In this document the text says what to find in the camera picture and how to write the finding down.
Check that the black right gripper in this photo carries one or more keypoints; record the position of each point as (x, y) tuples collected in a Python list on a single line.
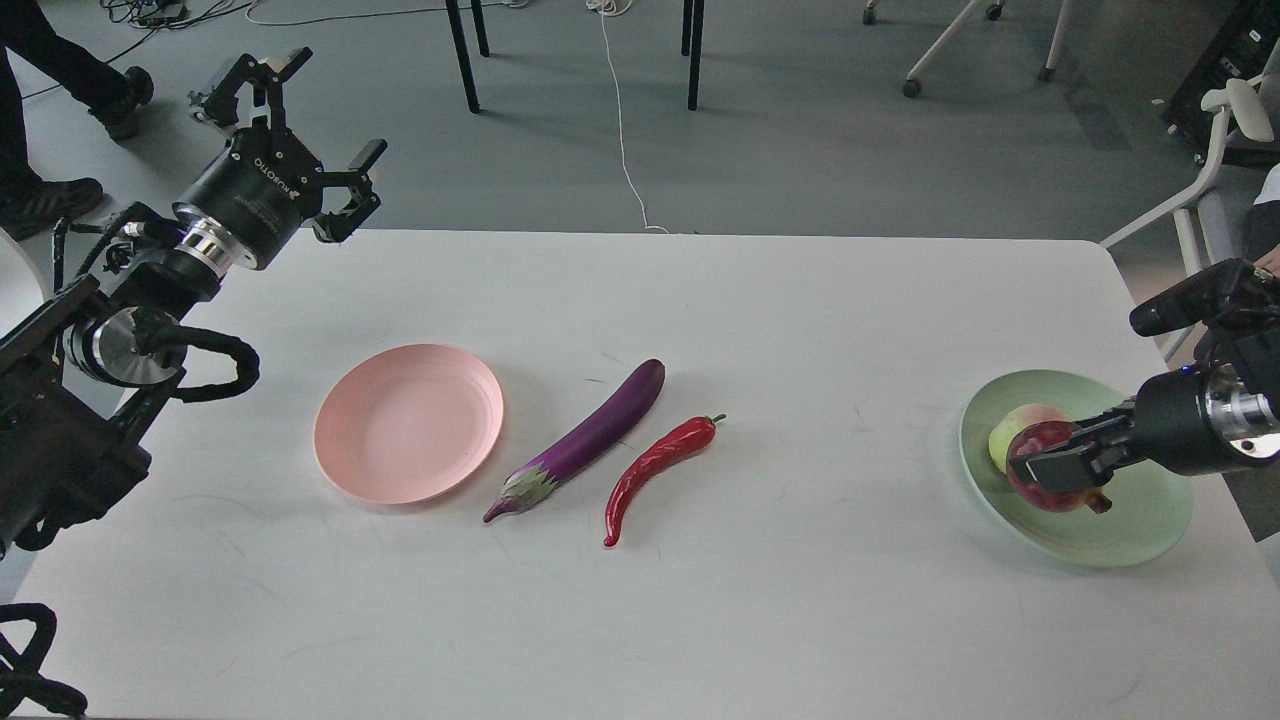
[(1167, 423)]

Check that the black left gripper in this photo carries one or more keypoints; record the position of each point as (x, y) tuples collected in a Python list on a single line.
[(244, 204)]

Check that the red pomegranate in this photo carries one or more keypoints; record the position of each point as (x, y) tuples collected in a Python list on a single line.
[(1039, 437)]

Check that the green pink peach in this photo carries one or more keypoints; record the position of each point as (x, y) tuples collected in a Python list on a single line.
[(1020, 418)]

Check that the red chili pepper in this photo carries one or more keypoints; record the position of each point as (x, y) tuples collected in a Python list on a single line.
[(680, 443)]

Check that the purple eggplant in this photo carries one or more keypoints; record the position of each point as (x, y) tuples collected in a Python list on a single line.
[(540, 477)]

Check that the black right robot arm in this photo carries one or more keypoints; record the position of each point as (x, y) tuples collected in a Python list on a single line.
[(1217, 414)]

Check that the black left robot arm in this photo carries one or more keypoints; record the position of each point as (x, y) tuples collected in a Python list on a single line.
[(86, 374)]

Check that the person hand at right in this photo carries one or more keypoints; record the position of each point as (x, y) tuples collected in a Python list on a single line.
[(1269, 261)]

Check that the light green plate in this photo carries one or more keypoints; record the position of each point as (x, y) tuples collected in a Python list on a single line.
[(1152, 507)]

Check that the black table leg left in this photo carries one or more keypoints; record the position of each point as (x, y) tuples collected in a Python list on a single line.
[(462, 52)]

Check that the black table leg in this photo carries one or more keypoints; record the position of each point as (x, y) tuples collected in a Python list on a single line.
[(462, 52), (691, 39)]

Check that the pink plate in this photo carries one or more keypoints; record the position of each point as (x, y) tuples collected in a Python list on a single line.
[(409, 424)]

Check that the black table leg right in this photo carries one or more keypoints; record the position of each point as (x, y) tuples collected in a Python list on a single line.
[(691, 39)]

